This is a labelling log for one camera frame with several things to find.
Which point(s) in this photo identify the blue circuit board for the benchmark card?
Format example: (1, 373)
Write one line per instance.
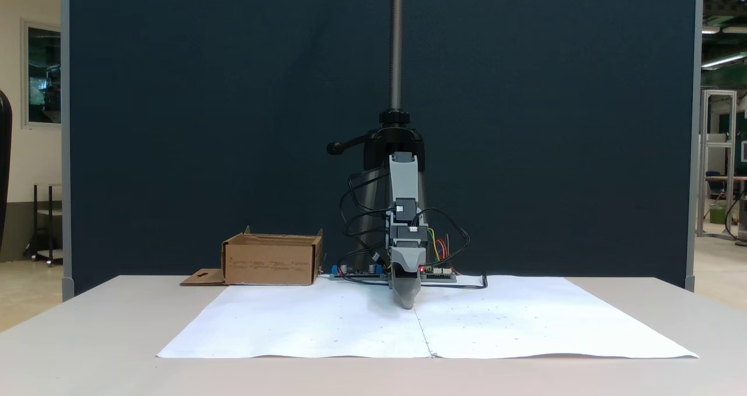
(350, 273)

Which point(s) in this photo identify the aluminium profile frame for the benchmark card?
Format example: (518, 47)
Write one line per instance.
(702, 151)

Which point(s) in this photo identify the black rounded chair back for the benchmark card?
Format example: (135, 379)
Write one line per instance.
(4, 151)

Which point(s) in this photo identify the grey fixed wedge gripper finger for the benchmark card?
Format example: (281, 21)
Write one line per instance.
(406, 288)

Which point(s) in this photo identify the white paper sheet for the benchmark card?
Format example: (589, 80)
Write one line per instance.
(554, 320)
(292, 320)

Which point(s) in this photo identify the green circuit board, red LED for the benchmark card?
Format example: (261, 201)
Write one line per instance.
(439, 274)

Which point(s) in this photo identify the black metal cart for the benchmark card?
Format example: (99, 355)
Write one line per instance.
(35, 209)

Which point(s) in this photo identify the dark blue partition panel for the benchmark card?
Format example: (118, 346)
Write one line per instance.
(175, 122)

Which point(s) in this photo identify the brown cardboard box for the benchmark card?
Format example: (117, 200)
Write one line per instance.
(268, 262)

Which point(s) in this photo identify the ceiling strip light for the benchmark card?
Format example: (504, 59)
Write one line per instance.
(723, 60)

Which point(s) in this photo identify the framed wall window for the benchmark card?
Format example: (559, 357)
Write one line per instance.
(44, 75)

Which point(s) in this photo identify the black tripod with metal column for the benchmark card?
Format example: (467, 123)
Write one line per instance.
(396, 34)

